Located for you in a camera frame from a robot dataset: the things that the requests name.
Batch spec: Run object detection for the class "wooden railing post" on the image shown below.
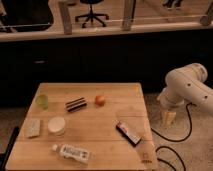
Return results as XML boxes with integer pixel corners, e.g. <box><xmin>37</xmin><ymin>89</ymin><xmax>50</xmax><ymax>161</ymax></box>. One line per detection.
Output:
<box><xmin>122</xmin><ymin>0</ymin><xmax>136</xmax><ymax>31</ymax></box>
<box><xmin>58</xmin><ymin>0</ymin><xmax>72</xmax><ymax>35</ymax></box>

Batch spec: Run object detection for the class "wooden railing post left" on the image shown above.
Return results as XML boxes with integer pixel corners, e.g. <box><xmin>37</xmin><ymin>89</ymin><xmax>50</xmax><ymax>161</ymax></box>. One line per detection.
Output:
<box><xmin>58</xmin><ymin>0</ymin><xmax>72</xmax><ymax>35</ymax></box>

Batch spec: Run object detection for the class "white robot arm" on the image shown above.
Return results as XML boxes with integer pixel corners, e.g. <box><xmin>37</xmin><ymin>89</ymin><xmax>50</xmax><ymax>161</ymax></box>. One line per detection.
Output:
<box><xmin>157</xmin><ymin>63</ymin><xmax>213</xmax><ymax>115</ymax></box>

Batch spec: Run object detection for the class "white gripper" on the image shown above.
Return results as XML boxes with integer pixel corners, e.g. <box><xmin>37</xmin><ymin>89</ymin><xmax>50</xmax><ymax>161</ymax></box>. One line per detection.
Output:
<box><xmin>157</xmin><ymin>87</ymin><xmax>184</xmax><ymax>126</ymax></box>

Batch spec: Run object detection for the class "wooden railing post middle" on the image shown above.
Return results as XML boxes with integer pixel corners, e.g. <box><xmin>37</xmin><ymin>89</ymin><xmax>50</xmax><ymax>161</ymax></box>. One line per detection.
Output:
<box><xmin>122</xmin><ymin>0</ymin><xmax>136</xmax><ymax>31</ymax></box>

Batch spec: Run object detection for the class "grey sponge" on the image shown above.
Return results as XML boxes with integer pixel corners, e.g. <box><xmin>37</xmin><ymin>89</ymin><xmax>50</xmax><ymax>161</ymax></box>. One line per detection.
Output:
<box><xmin>26</xmin><ymin>119</ymin><xmax>41</xmax><ymax>138</ymax></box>

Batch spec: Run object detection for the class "black office chair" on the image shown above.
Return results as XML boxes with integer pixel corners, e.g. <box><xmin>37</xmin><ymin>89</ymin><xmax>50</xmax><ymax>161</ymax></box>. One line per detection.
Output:
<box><xmin>75</xmin><ymin>0</ymin><xmax>109</xmax><ymax>28</ymax></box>

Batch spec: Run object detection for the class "clear plastic bottle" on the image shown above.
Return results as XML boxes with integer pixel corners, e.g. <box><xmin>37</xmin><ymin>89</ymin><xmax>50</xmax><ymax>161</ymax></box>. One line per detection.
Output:
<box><xmin>52</xmin><ymin>144</ymin><xmax>90</xmax><ymax>163</ymax></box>

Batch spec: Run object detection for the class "orange apple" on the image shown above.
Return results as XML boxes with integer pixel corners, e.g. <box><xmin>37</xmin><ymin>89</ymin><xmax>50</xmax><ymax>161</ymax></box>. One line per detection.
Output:
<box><xmin>95</xmin><ymin>95</ymin><xmax>106</xmax><ymax>106</ymax></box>

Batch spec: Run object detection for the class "black candy bar box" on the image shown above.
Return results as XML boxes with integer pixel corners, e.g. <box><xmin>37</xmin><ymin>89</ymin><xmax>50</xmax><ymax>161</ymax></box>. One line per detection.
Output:
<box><xmin>116</xmin><ymin>121</ymin><xmax>141</xmax><ymax>147</ymax></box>

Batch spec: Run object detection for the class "green plastic cup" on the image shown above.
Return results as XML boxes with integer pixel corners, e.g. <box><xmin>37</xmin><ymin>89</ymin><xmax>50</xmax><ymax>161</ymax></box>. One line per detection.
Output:
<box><xmin>36</xmin><ymin>94</ymin><xmax>48</xmax><ymax>109</ymax></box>

